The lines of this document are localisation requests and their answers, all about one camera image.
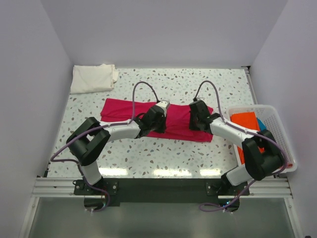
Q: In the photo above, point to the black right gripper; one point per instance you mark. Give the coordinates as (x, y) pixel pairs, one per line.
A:
(192, 127)

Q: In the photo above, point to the blue t shirt in basket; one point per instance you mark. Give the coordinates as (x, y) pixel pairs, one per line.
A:
(261, 124)

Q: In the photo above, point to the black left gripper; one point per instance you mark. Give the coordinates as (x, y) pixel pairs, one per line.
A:
(163, 126)

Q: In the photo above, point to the orange t shirt in basket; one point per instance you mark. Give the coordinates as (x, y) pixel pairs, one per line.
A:
(247, 119)

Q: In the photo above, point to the aluminium rail frame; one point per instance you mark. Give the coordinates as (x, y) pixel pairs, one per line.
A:
(55, 212)

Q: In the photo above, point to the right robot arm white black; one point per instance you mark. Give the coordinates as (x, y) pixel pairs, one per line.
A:
(262, 155)

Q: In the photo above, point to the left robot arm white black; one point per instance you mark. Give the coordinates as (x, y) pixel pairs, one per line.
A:
(88, 141)

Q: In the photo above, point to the magenta t shirt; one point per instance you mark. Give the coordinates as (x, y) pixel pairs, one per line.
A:
(177, 123)

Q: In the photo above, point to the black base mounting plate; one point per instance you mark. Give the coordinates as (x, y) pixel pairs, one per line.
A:
(114, 191)

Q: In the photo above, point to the white plastic laundry basket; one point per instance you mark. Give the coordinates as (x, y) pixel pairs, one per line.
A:
(270, 117)

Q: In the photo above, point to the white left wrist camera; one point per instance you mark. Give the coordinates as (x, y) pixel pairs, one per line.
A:
(164, 104)

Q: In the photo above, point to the folded cream t shirt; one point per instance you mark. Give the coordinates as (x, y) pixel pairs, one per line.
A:
(93, 79)

